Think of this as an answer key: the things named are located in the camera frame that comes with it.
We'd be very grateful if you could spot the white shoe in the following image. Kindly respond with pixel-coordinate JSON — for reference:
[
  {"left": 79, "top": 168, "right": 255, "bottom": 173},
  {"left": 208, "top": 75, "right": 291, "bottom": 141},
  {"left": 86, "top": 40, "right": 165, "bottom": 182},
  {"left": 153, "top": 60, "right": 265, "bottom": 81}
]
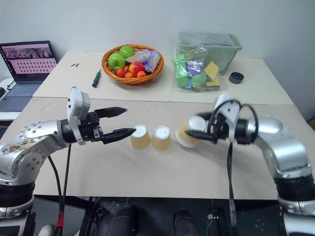
[{"left": 38, "top": 224, "right": 55, "bottom": 236}]

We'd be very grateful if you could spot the white purple crumpled wrapper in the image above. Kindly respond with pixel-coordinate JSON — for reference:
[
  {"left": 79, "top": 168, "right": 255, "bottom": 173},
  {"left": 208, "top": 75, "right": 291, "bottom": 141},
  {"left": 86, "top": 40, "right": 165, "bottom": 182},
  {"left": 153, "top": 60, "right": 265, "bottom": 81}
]
[{"left": 126, "top": 49, "right": 161, "bottom": 74}]

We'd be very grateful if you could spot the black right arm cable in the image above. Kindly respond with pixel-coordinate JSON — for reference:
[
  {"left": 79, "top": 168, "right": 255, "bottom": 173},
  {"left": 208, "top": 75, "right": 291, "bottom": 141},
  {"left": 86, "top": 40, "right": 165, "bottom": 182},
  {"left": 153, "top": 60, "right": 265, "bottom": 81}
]
[{"left": 207, "top": 99, "right": 259, "bottom": 236}]

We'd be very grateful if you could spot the red yellow toy apple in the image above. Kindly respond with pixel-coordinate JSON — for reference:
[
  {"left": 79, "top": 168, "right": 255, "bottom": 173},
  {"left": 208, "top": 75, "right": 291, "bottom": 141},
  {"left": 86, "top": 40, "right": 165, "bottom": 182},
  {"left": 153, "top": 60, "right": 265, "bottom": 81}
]
[{"left": 129, "top": 61, "right": 146, "bottom": 76}]

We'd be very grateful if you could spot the yellow paper cup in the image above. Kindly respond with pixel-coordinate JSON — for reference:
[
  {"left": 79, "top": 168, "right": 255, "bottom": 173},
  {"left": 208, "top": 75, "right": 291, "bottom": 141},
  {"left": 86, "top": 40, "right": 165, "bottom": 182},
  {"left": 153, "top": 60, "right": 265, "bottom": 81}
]
[
  {"left": 175, "top": 116, "right": 207, "bottom": 149},
  {"left": 130, "top": 124, "right": 152, "bottom": 153},
  {"left": 151, "top": 125, "right": 172, "bottom": 154}
]

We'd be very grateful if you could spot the yellow foam block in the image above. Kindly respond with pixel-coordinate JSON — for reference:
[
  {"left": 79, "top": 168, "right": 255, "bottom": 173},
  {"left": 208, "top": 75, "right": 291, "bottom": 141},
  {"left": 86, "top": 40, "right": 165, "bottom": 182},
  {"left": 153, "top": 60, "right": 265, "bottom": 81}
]
[{"left": 204, "top": 61, "right": 220, "bottom": 80}]

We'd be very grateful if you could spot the clear plastic bag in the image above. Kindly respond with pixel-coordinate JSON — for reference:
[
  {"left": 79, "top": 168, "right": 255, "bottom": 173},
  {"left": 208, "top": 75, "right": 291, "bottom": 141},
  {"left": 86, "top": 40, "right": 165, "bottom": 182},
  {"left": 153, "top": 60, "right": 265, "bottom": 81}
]
[{"left": 171, "top": 45, "right": 227, "bottom": 94}]

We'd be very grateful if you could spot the open laptop computer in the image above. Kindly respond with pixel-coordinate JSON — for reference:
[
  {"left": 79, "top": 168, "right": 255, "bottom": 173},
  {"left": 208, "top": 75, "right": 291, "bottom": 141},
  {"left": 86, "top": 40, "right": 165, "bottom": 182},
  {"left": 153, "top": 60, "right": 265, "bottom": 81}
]
[{"left": 0, "top": 40, "right": 58, "bottom": 113}]

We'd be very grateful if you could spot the green foam block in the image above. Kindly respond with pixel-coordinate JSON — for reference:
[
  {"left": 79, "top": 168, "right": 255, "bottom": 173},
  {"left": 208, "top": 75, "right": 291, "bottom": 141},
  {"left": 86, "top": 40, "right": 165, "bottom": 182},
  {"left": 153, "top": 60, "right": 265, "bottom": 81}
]
[{"left": 174, "top": 54, "right": 189, "bottom": 87}]

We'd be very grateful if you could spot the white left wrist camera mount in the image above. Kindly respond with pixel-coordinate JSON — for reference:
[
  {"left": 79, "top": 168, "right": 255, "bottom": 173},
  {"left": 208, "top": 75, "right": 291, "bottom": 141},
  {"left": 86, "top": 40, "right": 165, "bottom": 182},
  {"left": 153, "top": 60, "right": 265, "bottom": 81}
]
[{"left": 66, "top": 86, "right": 91, "bottom": 145}]

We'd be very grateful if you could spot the purple foam block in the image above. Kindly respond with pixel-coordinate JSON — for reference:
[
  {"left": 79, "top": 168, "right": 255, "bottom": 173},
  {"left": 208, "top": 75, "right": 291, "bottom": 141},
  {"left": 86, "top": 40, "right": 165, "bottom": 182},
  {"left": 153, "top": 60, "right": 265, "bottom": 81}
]
[{"left": 186, "top": 60, "right": 205, "bottom": 75}]

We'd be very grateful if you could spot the green plastic bin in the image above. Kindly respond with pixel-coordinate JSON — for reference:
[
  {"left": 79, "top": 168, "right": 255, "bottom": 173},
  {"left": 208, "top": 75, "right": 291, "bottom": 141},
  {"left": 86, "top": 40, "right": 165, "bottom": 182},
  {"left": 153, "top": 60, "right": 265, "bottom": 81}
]
[{"left": 179, "top": 32, "right": 243, "bottom": 76}]

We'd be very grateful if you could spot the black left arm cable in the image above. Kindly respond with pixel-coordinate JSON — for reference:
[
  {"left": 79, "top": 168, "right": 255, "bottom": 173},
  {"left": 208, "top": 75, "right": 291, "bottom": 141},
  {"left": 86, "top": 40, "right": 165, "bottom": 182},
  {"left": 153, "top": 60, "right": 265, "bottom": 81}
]
[{"left": 47, "top": 143, "right": 72, "bottom": 229}]

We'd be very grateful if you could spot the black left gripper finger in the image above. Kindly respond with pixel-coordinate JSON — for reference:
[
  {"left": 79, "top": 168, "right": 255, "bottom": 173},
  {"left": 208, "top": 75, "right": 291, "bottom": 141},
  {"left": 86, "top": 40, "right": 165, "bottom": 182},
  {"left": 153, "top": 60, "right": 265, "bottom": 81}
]
[
  {"left": 94, "top": 107, "right": 127, "bottom": 119},
  {"left": 101, "top": 128, "right": 137, "bottom": 145}
]

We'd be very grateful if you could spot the green toy apple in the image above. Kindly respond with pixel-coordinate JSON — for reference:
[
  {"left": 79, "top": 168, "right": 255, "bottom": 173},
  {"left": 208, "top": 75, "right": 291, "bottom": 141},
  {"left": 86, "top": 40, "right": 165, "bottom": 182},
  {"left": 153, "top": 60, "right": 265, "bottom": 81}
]
[
  {"left": 119, "top": 45, "right": 135, "bottom": 59},
  {"left": 108, "top": 53, "right": 126, "bottom": 71}
]

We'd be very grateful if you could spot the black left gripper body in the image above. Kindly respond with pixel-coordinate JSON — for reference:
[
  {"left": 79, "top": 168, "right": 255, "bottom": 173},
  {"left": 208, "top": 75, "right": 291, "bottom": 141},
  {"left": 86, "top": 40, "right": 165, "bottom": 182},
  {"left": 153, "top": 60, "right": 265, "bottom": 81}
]
[{"left": 78, "top": 111, "right": 104, "bottom": 144}]

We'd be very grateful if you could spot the green handled screwdriver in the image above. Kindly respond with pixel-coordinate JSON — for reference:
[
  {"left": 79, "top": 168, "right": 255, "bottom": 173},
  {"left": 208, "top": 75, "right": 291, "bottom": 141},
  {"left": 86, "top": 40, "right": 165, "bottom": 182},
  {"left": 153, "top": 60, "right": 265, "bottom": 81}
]
[{"left": 92, "top": 68, "right": 102, "bottom": 88}]

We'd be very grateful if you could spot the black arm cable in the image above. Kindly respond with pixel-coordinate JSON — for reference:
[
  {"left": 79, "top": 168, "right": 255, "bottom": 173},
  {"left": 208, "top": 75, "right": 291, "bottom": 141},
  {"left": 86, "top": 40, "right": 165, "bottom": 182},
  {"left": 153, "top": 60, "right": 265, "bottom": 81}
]
[
  {"left": 207, "top": 99, "right": 259, "bottom": 236},
  {"left": 47, "top": 143, "right": 72, "bottom": 229}
]

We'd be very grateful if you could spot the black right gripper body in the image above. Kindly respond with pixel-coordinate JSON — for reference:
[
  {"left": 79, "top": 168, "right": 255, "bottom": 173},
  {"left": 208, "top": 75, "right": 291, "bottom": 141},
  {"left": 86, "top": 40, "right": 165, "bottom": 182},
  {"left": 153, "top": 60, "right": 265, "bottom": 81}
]
[{"left": 207, "top": 113, "right": 227, "bottom": 145}]

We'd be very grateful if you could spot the orange woven basket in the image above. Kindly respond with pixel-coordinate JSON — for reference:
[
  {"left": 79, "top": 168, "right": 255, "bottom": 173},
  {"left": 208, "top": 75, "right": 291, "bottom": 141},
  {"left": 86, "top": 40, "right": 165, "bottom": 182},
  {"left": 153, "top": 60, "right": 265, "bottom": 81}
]
[{"left": 101, "top": 44, "right": 165, "bottom": 86}]

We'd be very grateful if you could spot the black round cap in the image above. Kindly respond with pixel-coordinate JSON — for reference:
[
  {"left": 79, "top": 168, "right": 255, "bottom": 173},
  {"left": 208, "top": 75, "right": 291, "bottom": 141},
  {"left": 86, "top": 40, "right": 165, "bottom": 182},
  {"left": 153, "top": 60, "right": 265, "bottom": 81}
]
[{"left": 228, "top": 71, "right": 245, "bottom": 85}]

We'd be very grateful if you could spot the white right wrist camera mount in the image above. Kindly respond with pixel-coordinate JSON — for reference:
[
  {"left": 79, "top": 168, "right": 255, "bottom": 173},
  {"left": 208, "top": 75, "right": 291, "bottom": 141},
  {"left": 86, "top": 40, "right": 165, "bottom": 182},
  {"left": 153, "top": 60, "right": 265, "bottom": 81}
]
[{"left": 213, "top": 94, "right": 244, "bottom": 144}]

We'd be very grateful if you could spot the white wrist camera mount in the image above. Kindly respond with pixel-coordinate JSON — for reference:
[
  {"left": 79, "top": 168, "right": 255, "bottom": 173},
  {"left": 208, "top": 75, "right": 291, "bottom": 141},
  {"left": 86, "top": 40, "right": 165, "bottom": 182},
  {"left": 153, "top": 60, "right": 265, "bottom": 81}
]
[
  {"left": 213, "top": 94, "right": 244, "bottom": 144},
  {"left": 66, "top": 86, "right": 91, "bottom": 145}
]

